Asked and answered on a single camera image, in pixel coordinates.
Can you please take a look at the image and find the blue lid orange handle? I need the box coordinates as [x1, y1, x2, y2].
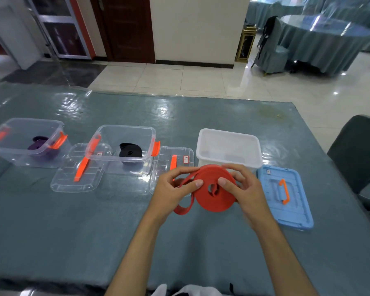
[257, 164, 315, 231]

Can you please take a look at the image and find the round table with teal cloth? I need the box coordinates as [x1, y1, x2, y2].
[279, 14, 370, 75]

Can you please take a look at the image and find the dark brown wooden door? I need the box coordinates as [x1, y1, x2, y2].
[89, 0, 156, 64]

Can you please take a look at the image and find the red resistance band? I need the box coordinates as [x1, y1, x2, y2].
[173, 164, 238, 215]

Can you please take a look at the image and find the white plastic box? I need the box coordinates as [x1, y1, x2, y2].
[196, 128, 263, 173]

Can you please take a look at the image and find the narrow white door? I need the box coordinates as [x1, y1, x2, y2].
[0, 0, 42, 70]

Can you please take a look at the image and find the white framed glass door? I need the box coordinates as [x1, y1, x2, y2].
[24, 0, 96, 60]

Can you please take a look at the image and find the person's right forearm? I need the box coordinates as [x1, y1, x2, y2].
[256, 222, 318, 296]

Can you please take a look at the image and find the narrow black resistance band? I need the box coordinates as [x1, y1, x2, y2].
[119, 147, 143, 159]

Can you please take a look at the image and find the dark grey cushioned seat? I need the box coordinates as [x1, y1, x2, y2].
[326, 115, 370, 219]

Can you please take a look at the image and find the person's white shirt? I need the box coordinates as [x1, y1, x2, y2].
[151, 284, 235, 296]

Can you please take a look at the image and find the black hanging garment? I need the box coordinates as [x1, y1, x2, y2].
[257, 16, 278, 58]

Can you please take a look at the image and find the clear lid orange handle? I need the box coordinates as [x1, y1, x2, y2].
[50, 143, 112, 193]
[149, 146, 195, 195]

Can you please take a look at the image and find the person's right hand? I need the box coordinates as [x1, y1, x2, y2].
[217, 164, 278, 232]

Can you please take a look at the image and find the clear plastic storage box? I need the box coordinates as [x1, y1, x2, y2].
[0, 118, 68, 169]
[85, 125, 161, 177]

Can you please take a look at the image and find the distant teal cloth table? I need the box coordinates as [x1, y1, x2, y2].
[245, 0, 305, 30]

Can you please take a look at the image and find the person's left hand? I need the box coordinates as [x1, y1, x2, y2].
[146, 166, 204, 225]

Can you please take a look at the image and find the teal felt table cover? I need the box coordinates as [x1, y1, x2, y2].
[0, 83, 370, 295]

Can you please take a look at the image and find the person's left forearm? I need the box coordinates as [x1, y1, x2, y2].
[104, 212, 164, 296]

